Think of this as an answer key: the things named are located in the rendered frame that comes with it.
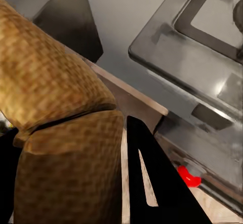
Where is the popcorn bag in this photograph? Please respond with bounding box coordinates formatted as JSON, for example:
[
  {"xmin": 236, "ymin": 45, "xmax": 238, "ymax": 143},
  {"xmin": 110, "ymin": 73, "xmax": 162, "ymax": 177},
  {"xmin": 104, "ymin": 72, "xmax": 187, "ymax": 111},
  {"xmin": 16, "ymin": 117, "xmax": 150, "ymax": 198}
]
[{"xmin": 0, "ymin": 0, "xmax": 125, "ymax": 224}]

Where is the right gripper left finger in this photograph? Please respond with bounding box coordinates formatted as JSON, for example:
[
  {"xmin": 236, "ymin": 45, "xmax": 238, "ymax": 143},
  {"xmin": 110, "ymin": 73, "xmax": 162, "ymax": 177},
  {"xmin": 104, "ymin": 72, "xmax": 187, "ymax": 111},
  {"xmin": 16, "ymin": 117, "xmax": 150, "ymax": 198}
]
[{"xmin": 0, "ymin": 128, "xmax": 22, "ymax": 224}]

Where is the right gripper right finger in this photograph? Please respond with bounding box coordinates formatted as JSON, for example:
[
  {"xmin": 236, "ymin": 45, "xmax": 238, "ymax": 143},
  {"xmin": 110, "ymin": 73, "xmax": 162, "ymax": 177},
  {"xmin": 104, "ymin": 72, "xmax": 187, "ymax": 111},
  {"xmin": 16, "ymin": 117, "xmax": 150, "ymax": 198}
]
[{"xmin": 125, "ymin": 116, "xmax": 212, "ymax": 224}]

